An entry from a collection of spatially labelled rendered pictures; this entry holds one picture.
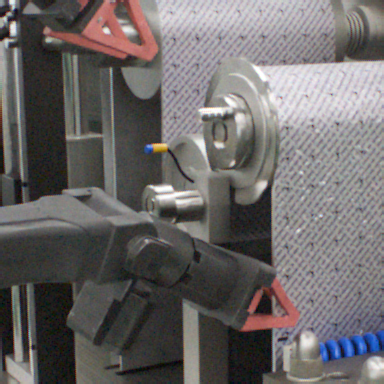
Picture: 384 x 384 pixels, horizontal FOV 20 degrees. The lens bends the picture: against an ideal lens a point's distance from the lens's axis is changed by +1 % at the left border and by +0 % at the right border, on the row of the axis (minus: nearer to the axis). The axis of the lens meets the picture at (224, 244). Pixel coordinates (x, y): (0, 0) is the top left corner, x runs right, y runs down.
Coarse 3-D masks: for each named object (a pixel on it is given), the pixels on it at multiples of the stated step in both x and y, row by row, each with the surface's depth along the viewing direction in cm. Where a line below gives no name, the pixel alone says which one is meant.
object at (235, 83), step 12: (228, 84) 111; (240, 84) 109; (252, 84) 107; (252, 96) 107; (252, 108) 107; (264, 120) 106; (264, 132) 106; (264, 144) 106; (252, 156) 108; (264, 156) 107; (252, 168) 109; (240, 180) 111; (252, 180) 109
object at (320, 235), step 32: (288, 192) 108; (320, 192) 110; (352, 192) 112; (288, 224) 109; (320, 224) 110; (352, 224) 112; (288, 256) 109; (320, 256) 111; (352, 256) 113; (288, 288) 110; (320, 288) 112; (352, 288) 114; (320, 320) 113; (352, 320) 115
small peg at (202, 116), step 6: (204, 108) 108; (210, 108) 108; (216, 108) 108; (222, 108) 108; (198, 114) 108; (204, 114) 107; (210, 114) 107; (216, 114) 108; (222, 114) 108; (198, 120) 108; (204, 120) 107; (210, 120) 108; (216, 120) 108; (222, 120) 109
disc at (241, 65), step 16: (224, 64) 112; (240, 64) 109; (256, 80) 107; (208, 96) 115; (272, 96) 105; (272, 112) 105; (272, 128) 105; (272, 144) 105; (208, 160) 117; (272, 160) 106; (272, 176) 106; (240, 192) 112; (256, 192) 109
